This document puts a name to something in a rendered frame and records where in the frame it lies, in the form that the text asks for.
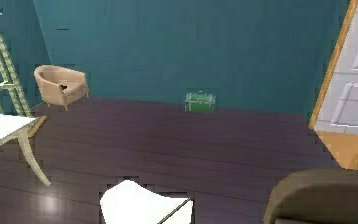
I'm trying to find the green chest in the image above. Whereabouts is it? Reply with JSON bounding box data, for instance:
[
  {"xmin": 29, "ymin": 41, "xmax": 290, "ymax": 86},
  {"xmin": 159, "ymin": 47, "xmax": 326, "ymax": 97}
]
[{"xmin": 184, "ymin": 91, "xmax": 217, "ymax": 114}]

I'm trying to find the beige armchair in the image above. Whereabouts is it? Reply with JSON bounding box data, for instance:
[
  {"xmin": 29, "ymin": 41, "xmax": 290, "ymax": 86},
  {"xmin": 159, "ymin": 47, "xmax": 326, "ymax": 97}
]
[{"xmin": 33, "ymin": 64, "xmax": 90, "ymax": 112}]

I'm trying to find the dark brown armchair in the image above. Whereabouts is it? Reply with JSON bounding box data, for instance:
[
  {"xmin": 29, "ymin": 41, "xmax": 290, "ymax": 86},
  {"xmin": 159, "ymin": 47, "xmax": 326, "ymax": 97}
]
[{"xmin": 262, "ymin": 167, "xmax": 358, "ymax": 224}]

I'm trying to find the white room door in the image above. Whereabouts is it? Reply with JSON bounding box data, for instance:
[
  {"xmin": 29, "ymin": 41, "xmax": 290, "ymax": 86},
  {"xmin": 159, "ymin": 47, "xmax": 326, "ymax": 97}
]
[{"xmin": 313, "ymin": 0, "xmax": 358, "ymax": 136}]

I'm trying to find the white table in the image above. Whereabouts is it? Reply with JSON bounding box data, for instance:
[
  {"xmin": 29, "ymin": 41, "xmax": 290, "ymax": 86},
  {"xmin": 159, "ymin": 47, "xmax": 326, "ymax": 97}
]
[{"xmin": 0, "ymin": 112, "xmax": 52, "ymax": 187}]

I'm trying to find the pale green ladder shelf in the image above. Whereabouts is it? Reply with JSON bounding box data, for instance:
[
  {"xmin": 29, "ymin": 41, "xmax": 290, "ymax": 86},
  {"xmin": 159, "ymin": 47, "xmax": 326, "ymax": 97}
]
[{"xmin": 0, "ymin": 32, "xmax": 48, "ymax": 139}]

